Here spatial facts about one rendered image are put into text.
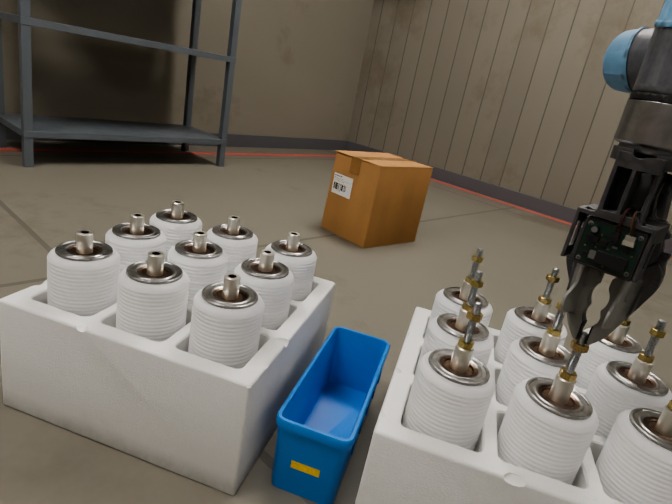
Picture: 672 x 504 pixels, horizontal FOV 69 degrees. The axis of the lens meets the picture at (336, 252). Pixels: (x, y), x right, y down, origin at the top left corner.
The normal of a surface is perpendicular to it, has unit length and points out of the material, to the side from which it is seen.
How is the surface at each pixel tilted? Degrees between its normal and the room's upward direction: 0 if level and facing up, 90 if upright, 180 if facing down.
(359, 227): 90
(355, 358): 88
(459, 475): 90
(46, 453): 0
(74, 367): 90
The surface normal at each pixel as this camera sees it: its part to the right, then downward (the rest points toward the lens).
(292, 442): -0.28, 0.31
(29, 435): 0.18, -0.92
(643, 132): -0.82, 0.05
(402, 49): -0.67, 0.13
